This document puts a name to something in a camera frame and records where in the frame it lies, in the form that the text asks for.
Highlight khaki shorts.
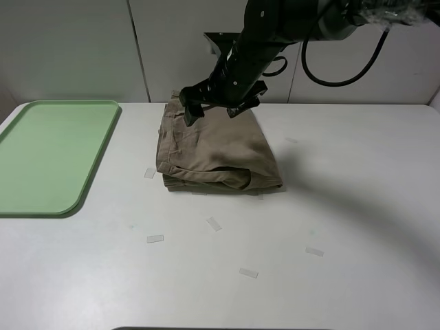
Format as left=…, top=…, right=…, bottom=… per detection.
left=155, top=91, right=283, bottom=192

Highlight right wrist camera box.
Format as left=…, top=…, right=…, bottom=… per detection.
left=203, top=32, right=239, bottom=58

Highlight light green plastic tray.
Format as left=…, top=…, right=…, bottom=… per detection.
left=1, top=100, right=120, bottom=216

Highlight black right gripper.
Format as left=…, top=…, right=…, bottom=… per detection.
left=179, top=45, right=268, bottom=126

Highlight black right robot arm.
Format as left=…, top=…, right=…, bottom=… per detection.
left=179, top=1, right=439, bottom=127

